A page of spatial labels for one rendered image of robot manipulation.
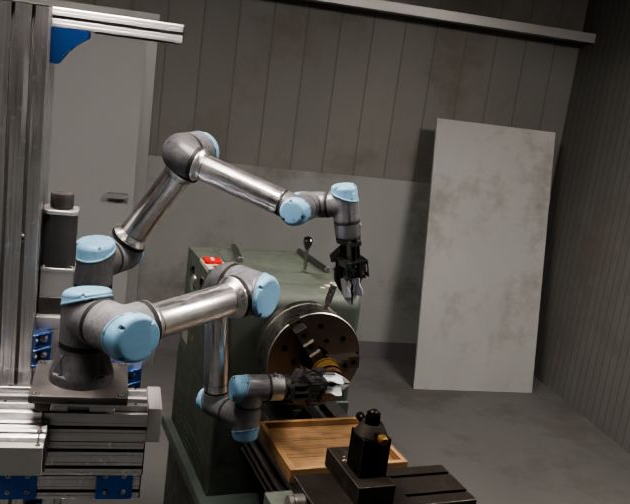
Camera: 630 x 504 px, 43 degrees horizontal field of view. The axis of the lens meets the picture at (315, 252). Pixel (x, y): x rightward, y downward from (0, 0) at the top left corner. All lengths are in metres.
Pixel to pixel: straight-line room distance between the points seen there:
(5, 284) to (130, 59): 3.20
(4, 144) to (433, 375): 3.90
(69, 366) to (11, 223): 0.38
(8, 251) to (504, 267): 4.00
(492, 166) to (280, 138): 1.43
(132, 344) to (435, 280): 3.71
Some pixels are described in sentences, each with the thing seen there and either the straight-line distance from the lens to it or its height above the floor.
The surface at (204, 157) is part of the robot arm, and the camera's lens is 2.23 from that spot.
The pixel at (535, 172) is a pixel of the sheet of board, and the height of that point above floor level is 1.48.
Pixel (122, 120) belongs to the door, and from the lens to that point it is 5.17.
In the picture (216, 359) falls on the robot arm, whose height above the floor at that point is 1.14.
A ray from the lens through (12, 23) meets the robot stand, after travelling 2.04.
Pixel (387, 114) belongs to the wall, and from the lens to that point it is 5.49.
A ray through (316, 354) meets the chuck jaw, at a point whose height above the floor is 1.13.
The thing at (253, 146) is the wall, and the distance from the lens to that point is 5.30.
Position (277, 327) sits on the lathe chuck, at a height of 1.18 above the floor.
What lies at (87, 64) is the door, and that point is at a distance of 5.16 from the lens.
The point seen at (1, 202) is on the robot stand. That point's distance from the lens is 2.07.
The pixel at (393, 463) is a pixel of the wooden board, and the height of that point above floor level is 0.90.
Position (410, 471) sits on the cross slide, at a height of 0.97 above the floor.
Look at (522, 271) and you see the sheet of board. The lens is 5.62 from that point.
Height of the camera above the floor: 1.96
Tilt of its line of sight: 13 degrees down
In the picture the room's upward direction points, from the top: 8 degrees clockwise
